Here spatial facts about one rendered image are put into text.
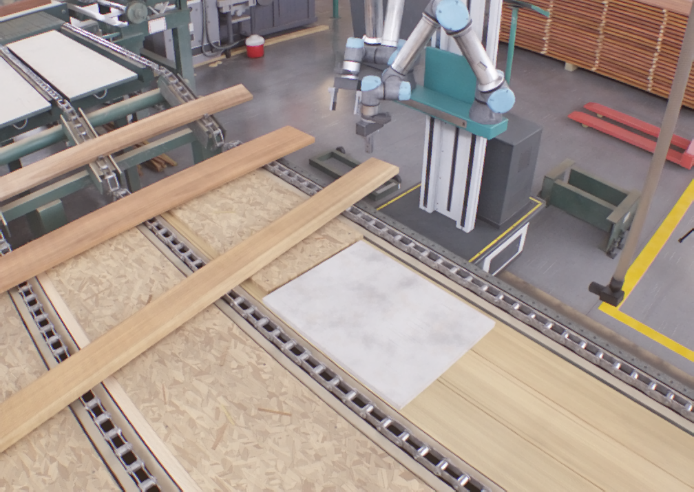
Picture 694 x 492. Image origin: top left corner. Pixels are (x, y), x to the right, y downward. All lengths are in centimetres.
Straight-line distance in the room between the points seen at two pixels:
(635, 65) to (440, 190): 402
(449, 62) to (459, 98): 18
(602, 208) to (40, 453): 332
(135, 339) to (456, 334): 99
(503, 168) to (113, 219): 189
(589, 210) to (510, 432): 242
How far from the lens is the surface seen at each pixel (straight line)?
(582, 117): 542
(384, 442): 151
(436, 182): 308
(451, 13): 213
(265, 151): 261
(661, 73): 657
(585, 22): 678
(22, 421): 170
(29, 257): 228
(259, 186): 244
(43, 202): 284
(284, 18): 765
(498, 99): 229
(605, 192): 401
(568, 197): 383
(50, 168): 276
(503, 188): 298
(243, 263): 195
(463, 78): 266
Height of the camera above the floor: 210
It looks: 35 degrees down
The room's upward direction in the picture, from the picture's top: 1 degrees clockwise
